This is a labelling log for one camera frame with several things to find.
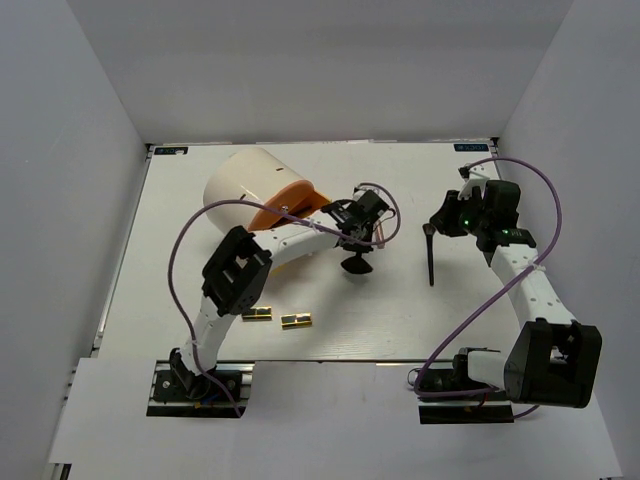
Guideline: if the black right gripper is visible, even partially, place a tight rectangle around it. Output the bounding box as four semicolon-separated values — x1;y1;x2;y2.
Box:
429;189;490;237

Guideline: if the black fan makeup brush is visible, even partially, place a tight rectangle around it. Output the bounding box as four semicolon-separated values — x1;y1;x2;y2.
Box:
341;251;373;275

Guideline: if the orange top drawer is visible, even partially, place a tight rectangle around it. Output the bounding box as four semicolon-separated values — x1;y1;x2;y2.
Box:
248;180;331;231

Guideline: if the yellow drawer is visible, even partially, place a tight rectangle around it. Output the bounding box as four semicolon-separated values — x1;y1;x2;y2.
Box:
270;253;314;275

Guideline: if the black gold lipstick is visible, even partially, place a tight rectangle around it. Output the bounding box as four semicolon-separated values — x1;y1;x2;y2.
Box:
241;306;272;321
281;313;312;329

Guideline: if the cream cylindrical drawer organizer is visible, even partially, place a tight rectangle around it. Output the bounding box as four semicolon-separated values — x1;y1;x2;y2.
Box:
203;147;314;233

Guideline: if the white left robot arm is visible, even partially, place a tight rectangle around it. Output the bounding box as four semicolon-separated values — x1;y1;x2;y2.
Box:
169;182;401;400

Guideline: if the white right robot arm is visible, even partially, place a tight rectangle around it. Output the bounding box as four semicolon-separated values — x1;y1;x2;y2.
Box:
429;180;602;408

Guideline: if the rose gold lipstick tube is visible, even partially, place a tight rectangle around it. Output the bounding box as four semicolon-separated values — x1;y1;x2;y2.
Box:
374;222;386;249

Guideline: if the right blue table sticker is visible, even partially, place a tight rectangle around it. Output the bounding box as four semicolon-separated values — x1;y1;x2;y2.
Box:
453;143;489;152

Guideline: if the blue table sticker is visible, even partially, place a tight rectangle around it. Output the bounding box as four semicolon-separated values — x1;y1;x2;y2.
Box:
154;146;189;155
453;143;489;152

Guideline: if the left blue table sticker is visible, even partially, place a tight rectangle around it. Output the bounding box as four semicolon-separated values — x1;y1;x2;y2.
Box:
154;146;189;155

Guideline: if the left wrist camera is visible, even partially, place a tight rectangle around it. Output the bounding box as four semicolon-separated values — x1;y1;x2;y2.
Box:
352;186;389;212

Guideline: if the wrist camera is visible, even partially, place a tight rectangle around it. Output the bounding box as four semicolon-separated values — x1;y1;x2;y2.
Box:
458;165;491;200
352;186;389;212

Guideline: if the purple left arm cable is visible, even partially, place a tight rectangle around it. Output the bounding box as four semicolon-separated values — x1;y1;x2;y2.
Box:
167;182;404;416

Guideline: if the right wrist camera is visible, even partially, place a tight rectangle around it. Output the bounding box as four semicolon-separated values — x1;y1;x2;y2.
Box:
458;165;491;200

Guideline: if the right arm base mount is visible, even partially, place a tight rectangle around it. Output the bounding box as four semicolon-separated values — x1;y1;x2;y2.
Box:
417;362;515;425

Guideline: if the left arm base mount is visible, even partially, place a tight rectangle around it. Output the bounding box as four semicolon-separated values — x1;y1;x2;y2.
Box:
146;360;254;419

